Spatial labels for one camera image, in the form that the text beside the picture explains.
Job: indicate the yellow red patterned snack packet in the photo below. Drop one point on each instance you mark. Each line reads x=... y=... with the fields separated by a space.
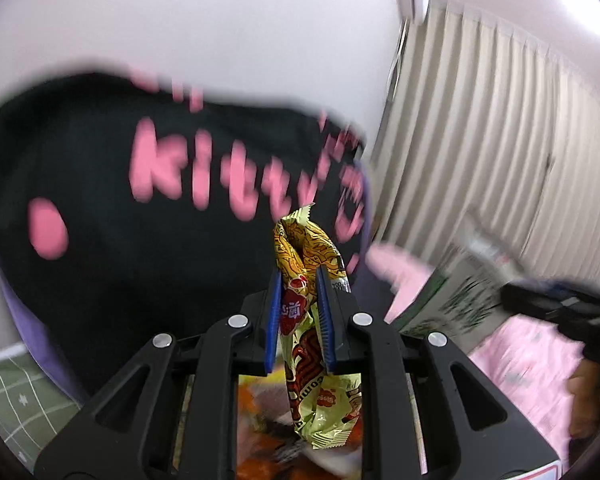
x=300 y=260

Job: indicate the white air conditioner pipe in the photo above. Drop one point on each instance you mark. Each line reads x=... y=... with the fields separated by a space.
x=397 y=60

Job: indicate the white pleated curtain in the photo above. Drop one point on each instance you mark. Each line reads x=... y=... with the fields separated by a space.
x=480 y=135

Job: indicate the pink blanket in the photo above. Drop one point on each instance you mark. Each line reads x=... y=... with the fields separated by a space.
x=520 y=360

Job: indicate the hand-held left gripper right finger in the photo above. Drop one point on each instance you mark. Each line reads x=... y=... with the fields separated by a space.
x=325 y=320

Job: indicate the green checked cloth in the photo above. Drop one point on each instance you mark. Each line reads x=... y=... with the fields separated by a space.
x=20 y=400

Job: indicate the orange and clear snack wrapper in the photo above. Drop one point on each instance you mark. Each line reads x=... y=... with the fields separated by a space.
x=260 y=455

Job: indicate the black bag with pink print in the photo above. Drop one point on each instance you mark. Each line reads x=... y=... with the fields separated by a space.
x=130 y=260

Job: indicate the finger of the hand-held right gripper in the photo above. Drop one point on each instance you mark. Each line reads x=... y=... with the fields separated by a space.
x=530 y=300

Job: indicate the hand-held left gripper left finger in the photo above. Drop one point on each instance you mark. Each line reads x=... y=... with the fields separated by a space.
x=274 y=320

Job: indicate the white and green carton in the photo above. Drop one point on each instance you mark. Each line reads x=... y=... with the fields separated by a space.
x=455 y=295

